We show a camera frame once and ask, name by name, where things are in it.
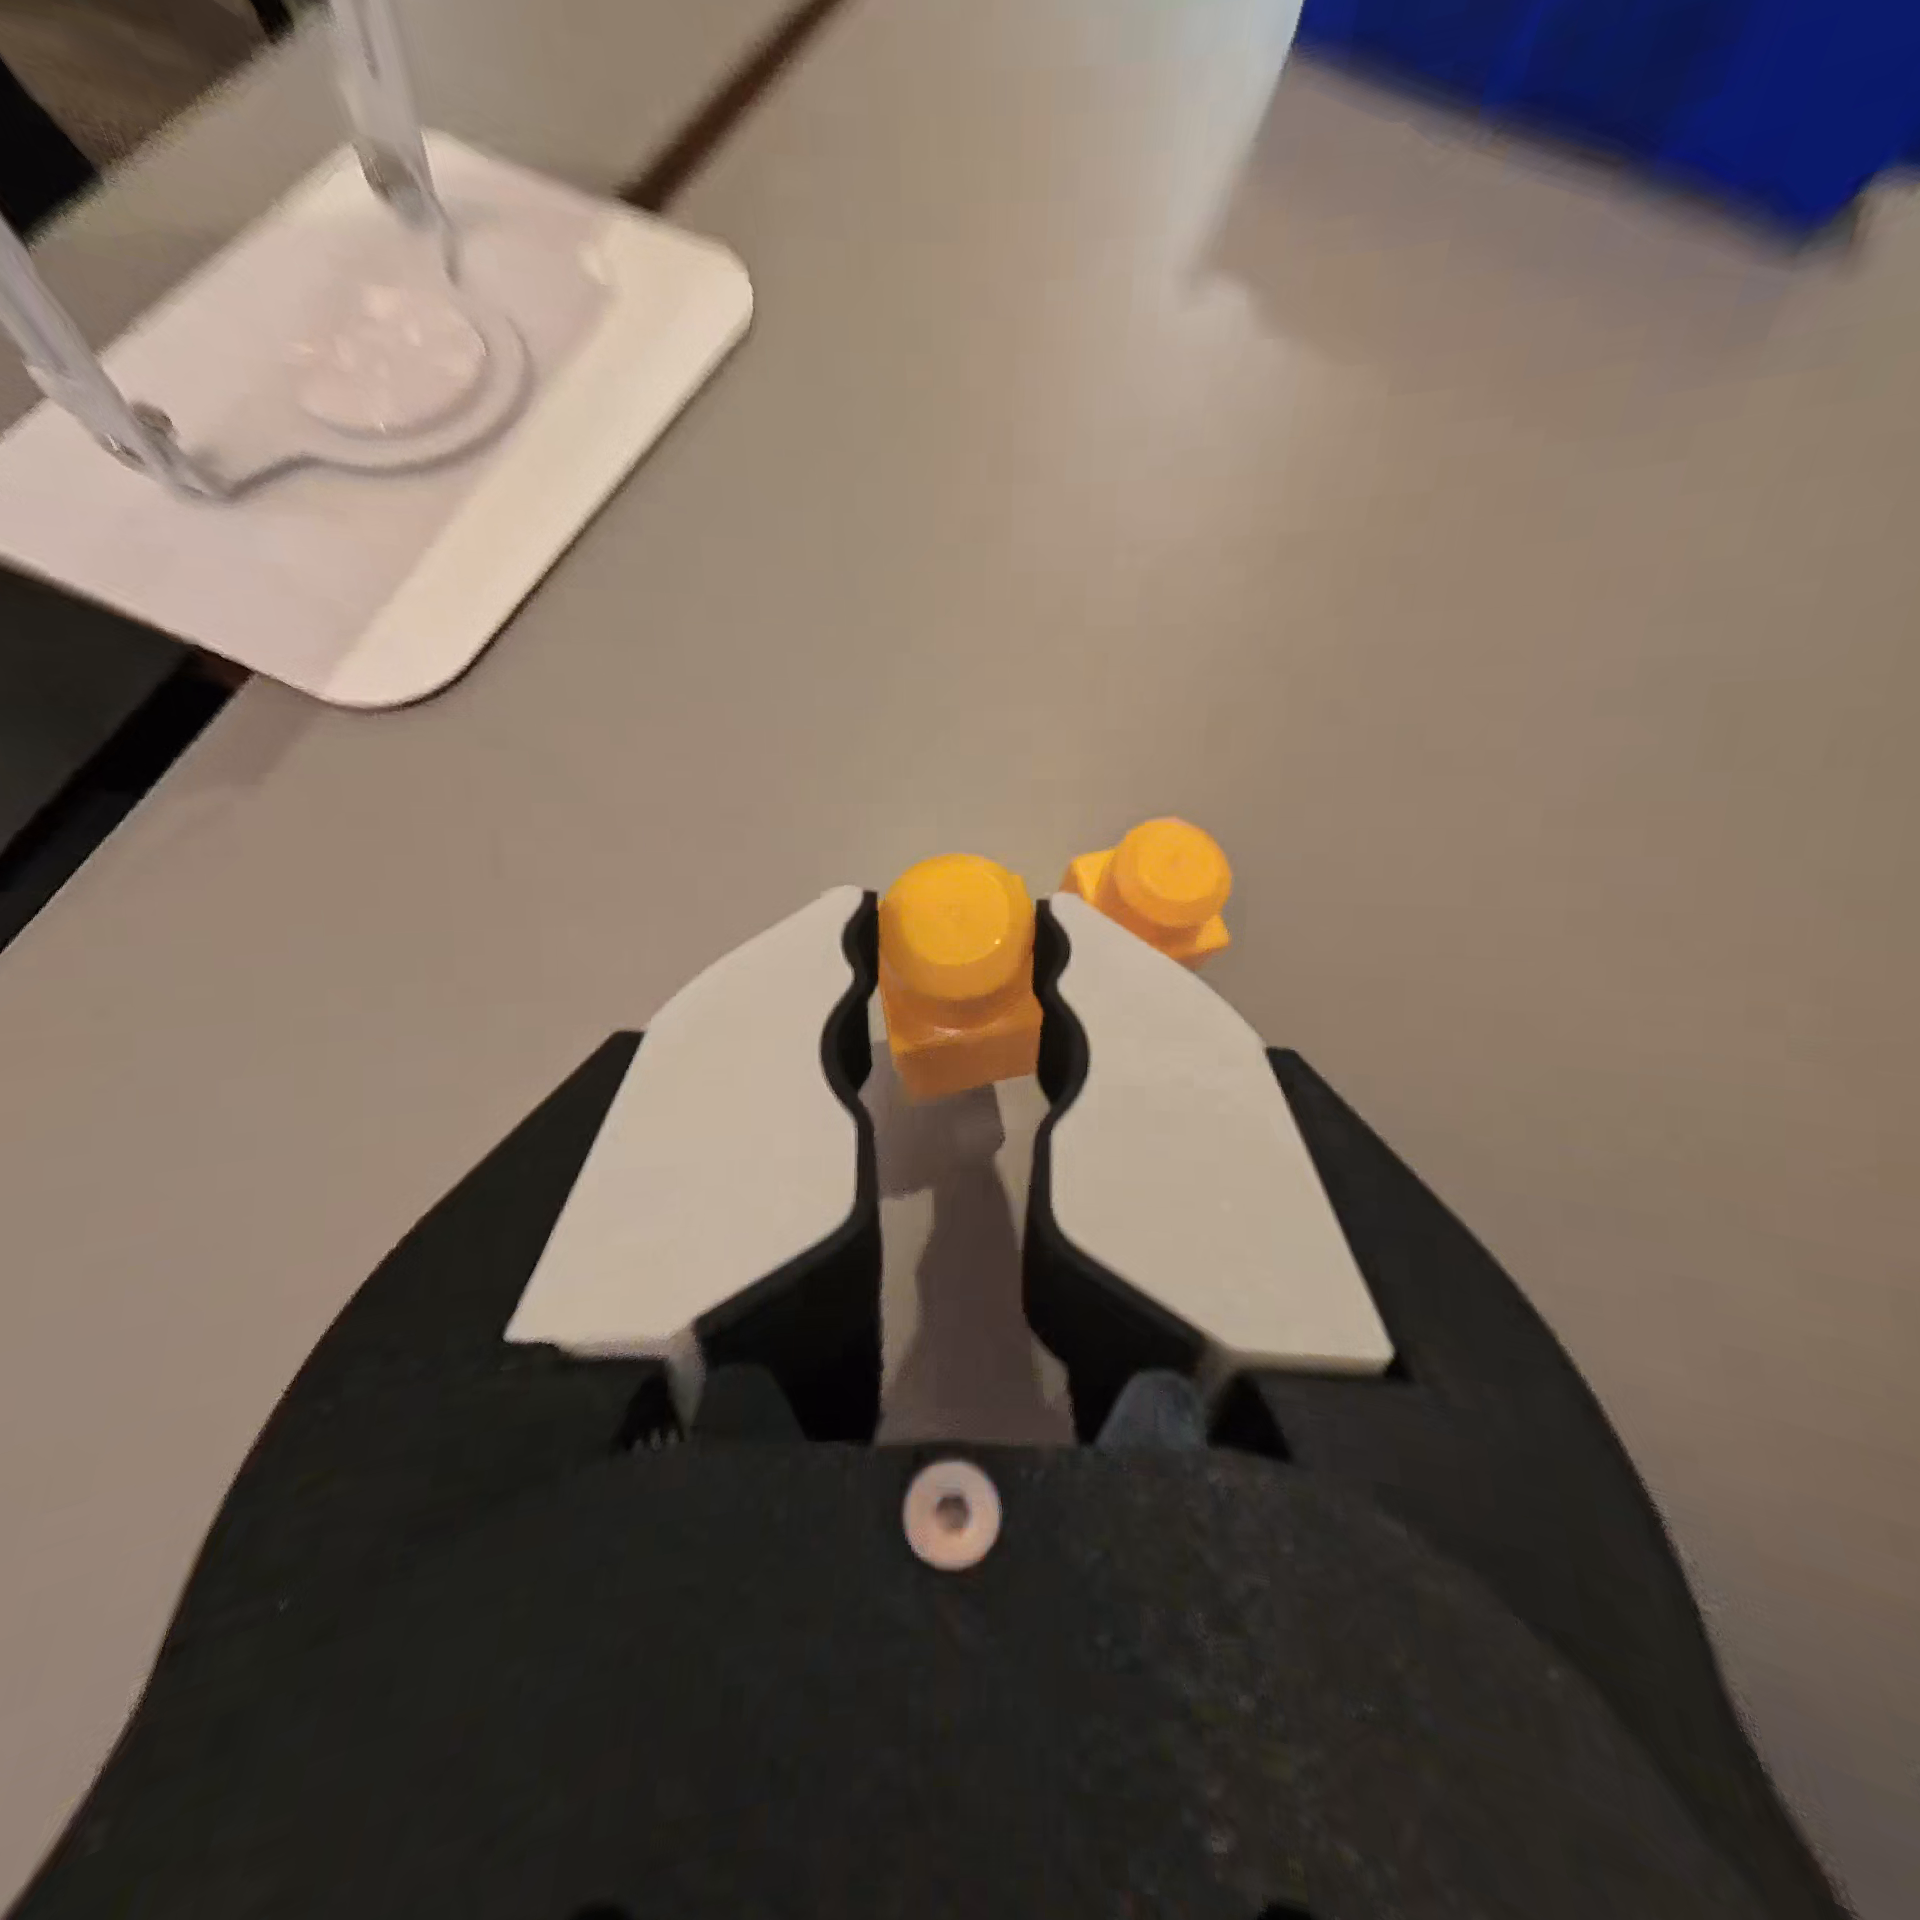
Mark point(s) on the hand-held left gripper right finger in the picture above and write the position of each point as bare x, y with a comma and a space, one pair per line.
1201, 1200

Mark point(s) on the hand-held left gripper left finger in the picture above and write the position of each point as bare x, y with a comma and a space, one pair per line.
704, 1170

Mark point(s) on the yellow mega block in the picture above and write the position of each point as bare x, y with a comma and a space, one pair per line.
1163, 884
960, 989

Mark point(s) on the blue plastic bin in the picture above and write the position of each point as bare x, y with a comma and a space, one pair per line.
1575, 75

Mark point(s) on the wooden document stand white base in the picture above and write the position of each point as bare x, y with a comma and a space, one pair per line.
571, 376

